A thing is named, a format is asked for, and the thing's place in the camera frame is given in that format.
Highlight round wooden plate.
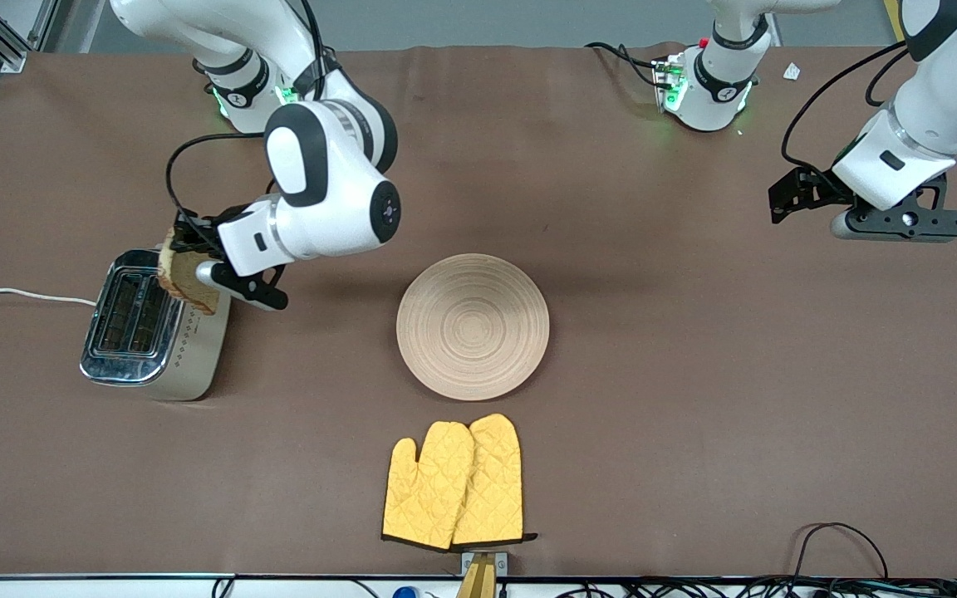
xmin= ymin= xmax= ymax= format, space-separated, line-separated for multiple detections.
xmin=395 ymin=253 xmax=550 ymax=401

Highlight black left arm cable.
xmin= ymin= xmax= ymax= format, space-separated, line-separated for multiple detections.
xmin=780 ymin=42 xmax=911 ymax=192

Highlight grey metal bracket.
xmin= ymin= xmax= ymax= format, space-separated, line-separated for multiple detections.
xmin=460 ymin=551 xmax=509 ymax=578

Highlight aluminium frame profile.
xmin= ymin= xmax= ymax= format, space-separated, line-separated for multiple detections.
xmin=0 ymin=0 xmax=60 ymax=74

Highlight yellow quilted oven mitt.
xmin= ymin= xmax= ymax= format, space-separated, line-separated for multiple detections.
xmin=452 ymin=413 xmax=539 ymax=547
xmin=382 ymin=421 xmax=476 ymax=551

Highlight wooden strip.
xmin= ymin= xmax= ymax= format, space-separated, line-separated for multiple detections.
xmin=455 ymin=555 xmax=498 ymax=598

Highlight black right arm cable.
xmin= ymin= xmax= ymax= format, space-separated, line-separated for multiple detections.
xmin=165 ymin=0 xmax=338 ymax=229

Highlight brown table cover sheet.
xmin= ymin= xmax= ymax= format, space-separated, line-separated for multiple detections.
xmin=0 ymin=43 xmax=957 ymax=580

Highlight black cable bundle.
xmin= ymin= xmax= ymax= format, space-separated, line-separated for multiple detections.
xmin=557 ymin=576 xmax=957 ymax=598

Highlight chrome and beige toaster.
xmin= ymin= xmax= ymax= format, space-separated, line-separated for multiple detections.
xmin=80 ymin=243 xmax=232 ymax=402

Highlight brown bread slice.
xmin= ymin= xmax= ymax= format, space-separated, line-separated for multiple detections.
xmin=157 ymin=231 xmax=220 ymax=316

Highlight black looped cable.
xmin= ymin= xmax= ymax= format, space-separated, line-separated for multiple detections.
xmin=790 ymin=522 xmax=891 ymax=582

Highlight black base cable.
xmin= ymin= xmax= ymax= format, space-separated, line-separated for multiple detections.
xmin=585 ymin=42 xmax=669 ymax=88

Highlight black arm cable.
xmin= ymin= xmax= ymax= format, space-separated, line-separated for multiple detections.
xmin=165 ymin=0 xmax=338 ymax=229
xmin=780 ymin=42 xmax=911 ymax=192

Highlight white toaster power cable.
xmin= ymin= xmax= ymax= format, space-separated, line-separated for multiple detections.
xmin=0 ymin=282 xmax=97 ymax=306

